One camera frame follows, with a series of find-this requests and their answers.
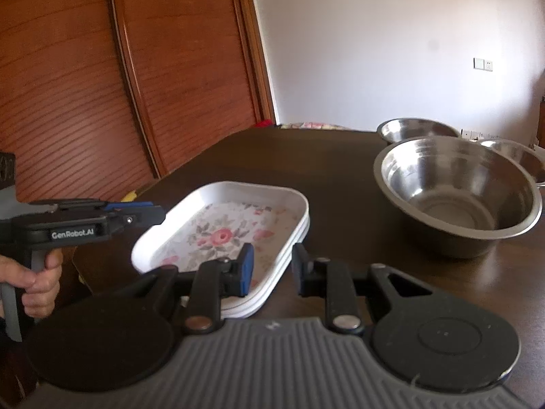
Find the person's left hand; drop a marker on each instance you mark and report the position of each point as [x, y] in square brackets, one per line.
[42, 289]

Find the red cloth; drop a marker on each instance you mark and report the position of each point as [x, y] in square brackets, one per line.
[265, 124]

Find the yellow plastic object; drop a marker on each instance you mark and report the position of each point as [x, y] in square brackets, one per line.
[130, 197]

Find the brown wooden louvred wardrobe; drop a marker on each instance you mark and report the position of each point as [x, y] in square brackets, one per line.
[106, 72]

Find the large stainless steel bowl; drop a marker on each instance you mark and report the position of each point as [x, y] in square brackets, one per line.
[455, 196]

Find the small stainless steel bowl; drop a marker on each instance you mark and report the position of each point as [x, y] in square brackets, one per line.
[419, 130]
[521, 155]

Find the white wall switch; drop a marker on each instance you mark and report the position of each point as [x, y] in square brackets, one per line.
[483, 64]

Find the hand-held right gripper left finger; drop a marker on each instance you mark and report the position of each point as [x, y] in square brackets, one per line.
[245, 270]

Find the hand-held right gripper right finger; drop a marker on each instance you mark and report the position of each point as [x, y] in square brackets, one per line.
[300, 270]

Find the floral cloth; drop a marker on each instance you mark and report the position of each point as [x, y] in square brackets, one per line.
[313, 126]

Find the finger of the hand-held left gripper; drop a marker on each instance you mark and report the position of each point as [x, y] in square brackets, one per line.
[125, 207]
[140, 220]

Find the white wall socket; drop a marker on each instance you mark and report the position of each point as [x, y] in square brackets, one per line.
[469, 134]

